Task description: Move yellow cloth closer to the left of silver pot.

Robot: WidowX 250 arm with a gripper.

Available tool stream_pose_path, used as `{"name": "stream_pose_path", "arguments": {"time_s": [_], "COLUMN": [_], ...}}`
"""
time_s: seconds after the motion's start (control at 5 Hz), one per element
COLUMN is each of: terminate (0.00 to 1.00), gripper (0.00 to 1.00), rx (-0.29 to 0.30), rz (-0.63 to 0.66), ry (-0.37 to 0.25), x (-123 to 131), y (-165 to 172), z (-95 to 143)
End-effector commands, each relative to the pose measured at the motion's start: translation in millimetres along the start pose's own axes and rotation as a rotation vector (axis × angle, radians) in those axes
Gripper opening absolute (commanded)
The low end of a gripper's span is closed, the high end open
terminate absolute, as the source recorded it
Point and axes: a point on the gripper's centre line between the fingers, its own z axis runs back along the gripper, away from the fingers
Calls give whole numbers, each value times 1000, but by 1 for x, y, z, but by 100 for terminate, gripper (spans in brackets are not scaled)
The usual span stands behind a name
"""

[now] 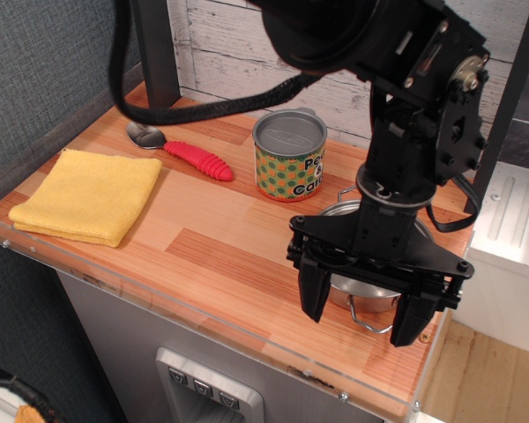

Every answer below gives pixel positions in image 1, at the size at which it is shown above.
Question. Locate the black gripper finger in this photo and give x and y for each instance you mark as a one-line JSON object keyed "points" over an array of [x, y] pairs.
{"points": [[413, 314], [314, 285]]}

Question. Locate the silver dispenser button panel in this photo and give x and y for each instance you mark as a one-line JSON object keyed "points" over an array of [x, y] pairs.
{"points": [[196, 393]]}

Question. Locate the clear acrylic edge guard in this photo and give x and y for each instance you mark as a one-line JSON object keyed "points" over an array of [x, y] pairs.
{"points": [[235, 280]]}

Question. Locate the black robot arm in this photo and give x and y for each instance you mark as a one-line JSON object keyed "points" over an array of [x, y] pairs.
{"points": [[426, 67]]}

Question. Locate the orange object bottom left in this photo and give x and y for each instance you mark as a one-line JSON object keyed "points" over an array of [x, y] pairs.
{"points": [[28, 414]]}

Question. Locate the red handled metal spoon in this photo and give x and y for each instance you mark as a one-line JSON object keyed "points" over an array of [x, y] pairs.
{"points": [[149, 137]]}

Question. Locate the peas and carrots can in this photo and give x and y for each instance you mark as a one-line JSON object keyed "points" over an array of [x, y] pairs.
{"points": [[289, 154]]}

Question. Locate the grey toy fridge cabinet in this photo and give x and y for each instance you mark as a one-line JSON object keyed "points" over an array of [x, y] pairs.
{"points": [[291, 364]]}

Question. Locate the dark metal frame post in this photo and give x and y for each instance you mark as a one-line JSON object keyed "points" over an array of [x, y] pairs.
{"points": [[506, 110]]}

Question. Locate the yellow cloth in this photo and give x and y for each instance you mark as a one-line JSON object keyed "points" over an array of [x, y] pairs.
{"points": [[89, 197]]}

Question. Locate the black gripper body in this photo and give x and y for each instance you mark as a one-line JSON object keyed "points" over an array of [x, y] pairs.
{"points": [[380, 245]]}

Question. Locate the silver pot with handles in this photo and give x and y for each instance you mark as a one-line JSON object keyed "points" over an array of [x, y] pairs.
{"points": [[355, 295]]}

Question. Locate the white toy sink unit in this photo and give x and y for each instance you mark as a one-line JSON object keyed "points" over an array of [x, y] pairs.
{"points": [[496, 298]]}

